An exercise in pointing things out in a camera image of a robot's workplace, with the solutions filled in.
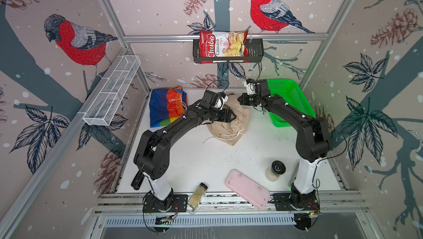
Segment beige shorts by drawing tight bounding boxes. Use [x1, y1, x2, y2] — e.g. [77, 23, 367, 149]
[207, 92, 251, 146]

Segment rainbow striped shorts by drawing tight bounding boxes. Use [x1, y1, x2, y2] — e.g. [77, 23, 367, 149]
[149, 86, 188, 128]

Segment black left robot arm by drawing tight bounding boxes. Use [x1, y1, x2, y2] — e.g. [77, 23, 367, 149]
[131, 90, 236, 202]

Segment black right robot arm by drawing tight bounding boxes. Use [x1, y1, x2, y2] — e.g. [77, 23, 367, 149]
[238, 79, 330, 195]

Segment green plastic basket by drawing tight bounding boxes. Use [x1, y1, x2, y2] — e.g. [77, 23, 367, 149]
[267, 79, 316, 117]

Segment red Chuba chips bag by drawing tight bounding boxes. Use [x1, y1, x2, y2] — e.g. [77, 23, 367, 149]
[199, 31, 248, 64]

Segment pink rectangular case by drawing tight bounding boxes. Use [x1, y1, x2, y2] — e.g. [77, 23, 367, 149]
[225, 169, 270, 210]

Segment spice jar black lid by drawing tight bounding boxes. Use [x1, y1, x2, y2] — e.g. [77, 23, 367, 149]
[188, 183, 208, 211]

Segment black remote-like object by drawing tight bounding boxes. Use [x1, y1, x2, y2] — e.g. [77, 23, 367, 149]
[131, 171, 145, 190]

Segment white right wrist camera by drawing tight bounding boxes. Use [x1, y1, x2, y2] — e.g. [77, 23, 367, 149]
[243, 79, 256, 96]

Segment black wall basket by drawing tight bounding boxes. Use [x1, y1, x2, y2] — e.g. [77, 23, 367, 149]
[193, 38, 264, 64]

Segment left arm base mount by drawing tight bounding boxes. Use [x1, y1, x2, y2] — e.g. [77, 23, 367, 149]
[143, 192, 188, 213]

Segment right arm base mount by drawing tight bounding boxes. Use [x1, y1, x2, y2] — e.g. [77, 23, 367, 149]
[271, 190, 320, 211]

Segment white wire mesh shelf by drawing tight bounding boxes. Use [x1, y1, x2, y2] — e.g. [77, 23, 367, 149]
[83, 55, 141, 126]

